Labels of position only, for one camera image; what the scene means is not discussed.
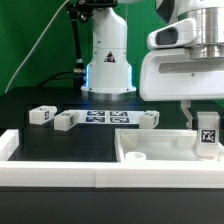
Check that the white square tabletop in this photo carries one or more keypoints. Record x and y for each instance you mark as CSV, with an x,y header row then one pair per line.
x,y
136,145

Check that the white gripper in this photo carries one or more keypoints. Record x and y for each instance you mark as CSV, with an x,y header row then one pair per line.
x,y
169,75

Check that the white sheet with AprilTags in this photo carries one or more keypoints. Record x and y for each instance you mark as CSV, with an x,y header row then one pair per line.
x,y
109,117

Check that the white U-shaped obstacle fence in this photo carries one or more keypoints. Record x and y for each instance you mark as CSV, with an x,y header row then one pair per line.
x,y
129,174

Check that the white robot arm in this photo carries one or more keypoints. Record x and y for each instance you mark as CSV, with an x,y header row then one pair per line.
x,y
109,74

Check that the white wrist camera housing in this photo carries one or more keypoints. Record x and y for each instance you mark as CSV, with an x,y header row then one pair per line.
x,y
179,34

